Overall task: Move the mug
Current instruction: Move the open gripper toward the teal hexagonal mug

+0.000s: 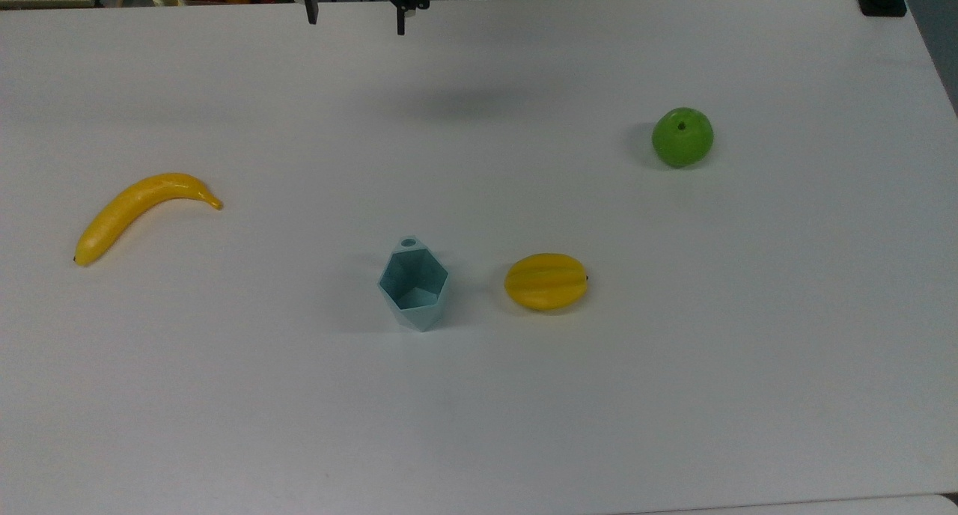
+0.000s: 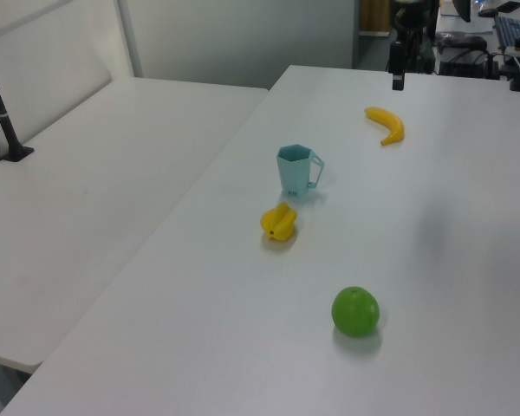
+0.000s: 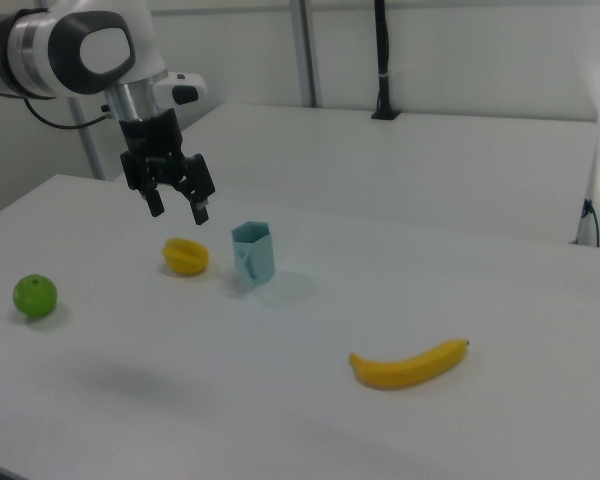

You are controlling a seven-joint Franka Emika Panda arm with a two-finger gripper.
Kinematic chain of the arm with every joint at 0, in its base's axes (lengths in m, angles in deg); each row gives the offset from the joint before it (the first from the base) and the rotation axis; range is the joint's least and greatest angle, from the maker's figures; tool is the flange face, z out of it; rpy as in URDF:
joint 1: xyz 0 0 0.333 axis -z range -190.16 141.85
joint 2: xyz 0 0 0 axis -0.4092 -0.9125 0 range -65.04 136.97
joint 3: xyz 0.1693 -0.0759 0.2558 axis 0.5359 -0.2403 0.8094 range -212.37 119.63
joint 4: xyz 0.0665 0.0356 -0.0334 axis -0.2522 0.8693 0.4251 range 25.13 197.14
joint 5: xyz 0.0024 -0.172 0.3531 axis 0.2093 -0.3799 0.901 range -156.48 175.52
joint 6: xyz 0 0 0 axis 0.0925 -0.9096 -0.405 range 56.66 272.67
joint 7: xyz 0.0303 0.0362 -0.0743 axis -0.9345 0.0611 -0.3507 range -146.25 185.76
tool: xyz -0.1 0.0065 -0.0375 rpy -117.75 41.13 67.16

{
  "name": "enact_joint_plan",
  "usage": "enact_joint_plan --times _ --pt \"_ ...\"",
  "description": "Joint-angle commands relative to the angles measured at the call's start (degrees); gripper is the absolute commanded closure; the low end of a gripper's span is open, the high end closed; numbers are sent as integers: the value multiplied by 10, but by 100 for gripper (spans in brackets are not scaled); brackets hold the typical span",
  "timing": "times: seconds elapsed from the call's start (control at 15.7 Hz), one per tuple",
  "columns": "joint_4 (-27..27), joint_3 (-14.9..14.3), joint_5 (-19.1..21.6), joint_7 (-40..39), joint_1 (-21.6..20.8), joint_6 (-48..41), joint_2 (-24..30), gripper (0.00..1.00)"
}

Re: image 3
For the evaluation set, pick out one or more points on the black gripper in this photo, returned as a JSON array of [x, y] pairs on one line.
[[150, 137]]

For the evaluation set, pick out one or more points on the yellow toy banana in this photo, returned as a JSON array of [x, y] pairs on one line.
[[405, 372]]

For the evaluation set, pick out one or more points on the yellow toy starfruit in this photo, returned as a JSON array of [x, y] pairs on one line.
[[186, 257]]

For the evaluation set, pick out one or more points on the white side table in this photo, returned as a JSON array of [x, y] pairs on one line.
[[380, 170]]

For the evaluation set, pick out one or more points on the upright grey wall frame post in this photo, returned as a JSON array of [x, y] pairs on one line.
[[305, 50]]

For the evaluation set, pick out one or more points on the teal hexagonal mug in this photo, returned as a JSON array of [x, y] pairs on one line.
[[260, 257]]

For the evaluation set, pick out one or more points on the slanted grey metal frame post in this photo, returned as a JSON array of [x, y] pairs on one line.
[[91, 150]]

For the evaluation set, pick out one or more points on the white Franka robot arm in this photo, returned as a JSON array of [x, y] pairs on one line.
[[35, 45]]

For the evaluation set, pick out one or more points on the black camera stand pole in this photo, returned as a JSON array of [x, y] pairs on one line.
[[383, 45]]

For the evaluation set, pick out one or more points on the green toy apple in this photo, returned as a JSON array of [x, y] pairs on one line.
[[35, 296]]

